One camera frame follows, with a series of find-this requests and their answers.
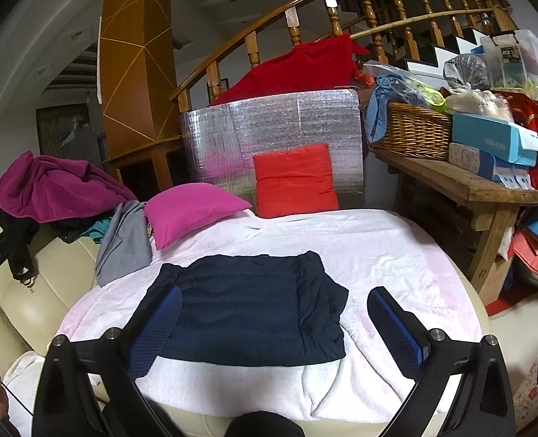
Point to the clear plastic storage box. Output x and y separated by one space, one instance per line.
533 59

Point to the wicker basket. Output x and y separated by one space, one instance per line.
410 132

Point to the wooden bench table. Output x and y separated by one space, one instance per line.
437 175

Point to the red cloth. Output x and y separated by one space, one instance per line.
296 70

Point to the navy puffer jacket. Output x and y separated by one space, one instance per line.
250 309

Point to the red gift bag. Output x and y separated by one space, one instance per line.
531 114

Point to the white bag of beige items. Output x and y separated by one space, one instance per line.
478 100

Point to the red cushion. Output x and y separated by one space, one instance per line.
294 180

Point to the floral bag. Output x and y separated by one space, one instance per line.
531 391

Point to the teal garment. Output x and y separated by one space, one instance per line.
98 232

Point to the yellow green plastic item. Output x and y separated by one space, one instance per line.
433 95

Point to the light blue cardboard box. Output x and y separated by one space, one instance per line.
487 136

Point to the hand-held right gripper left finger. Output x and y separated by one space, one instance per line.
157 327

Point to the white and blue printed box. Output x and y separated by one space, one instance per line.
471 159

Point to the blue cloth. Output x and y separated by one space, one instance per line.
380 104

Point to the magenta fleece garment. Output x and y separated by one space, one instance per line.
50 191

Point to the wooden stair railing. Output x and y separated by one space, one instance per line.
253 48

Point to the cream leather sofa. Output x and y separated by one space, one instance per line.
32 309

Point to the magenta pillow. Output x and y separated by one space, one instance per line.
191 214

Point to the grey garment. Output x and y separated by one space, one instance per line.
123 246

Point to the orange wooden column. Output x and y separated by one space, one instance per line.
134 86

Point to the clear bag of dark items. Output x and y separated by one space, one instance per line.
469 70

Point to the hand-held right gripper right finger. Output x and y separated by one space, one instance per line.
396 332

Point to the pale pink blanket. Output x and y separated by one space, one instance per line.
387 255

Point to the silver foil insulation panel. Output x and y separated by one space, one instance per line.
287 118

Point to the white towel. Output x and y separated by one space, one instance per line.
20 382

